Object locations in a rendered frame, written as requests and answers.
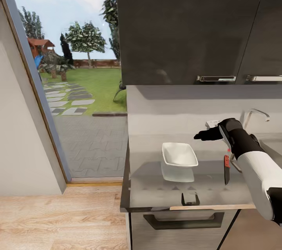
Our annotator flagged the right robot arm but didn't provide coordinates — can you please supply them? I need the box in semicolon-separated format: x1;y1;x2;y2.
194;118;282;228

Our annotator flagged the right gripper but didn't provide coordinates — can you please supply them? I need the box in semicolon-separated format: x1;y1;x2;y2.
194;128;223;141

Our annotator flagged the bowl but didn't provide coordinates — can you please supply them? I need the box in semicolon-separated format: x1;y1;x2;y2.
162;142;198;167

